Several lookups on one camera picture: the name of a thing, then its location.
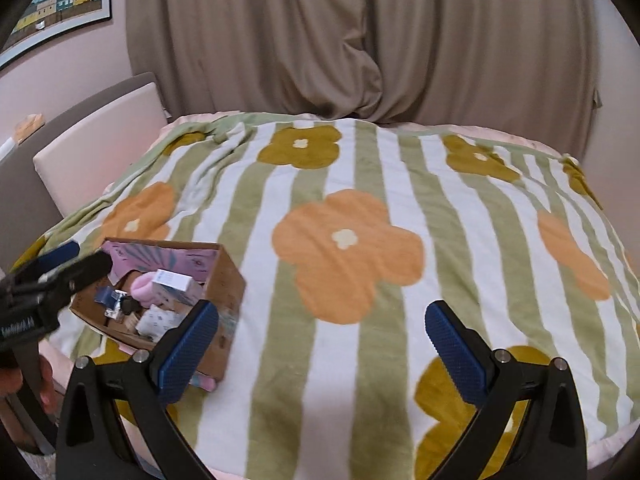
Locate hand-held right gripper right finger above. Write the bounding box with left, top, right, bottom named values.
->
left=424, top=300, right=589, bottom=480

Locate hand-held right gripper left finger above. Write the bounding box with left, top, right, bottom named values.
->
left=56, top=299, right=221, bottom=480

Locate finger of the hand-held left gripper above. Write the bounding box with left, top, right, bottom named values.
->
left=27, top=251, right=114, bottom=307
left=9, top=241, right=81, bottom=287

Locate white tissue pack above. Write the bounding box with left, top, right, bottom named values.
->
left=135, top=305, right=189, bottom=339

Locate pink towel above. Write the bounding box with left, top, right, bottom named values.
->
left=131, top=270, right=209, bottom=309

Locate white and blue carton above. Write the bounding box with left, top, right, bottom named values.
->
left=150, top=269, right=197, bottom=306

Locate brown cardboard box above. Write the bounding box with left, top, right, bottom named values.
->
left=69, top=237, right=247, bottom=392

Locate person's left hand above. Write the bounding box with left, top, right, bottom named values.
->
left=0, top=354, right=59, bottom=413

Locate beige bed headboard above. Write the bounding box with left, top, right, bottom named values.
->
left=0, top=72, right=169, bottom=271

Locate orange cloth item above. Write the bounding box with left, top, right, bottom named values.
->
left=12, top=114, right=47, bottom=144

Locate floral striped blanket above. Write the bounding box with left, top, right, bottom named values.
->
left=10, top=110, right=640, bottom=480

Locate beige curtain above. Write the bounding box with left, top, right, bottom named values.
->
left=125, top=0, right=602, bottom=159

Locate wall poster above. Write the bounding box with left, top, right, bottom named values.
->
left=0, top=0, right=115, bottom=72

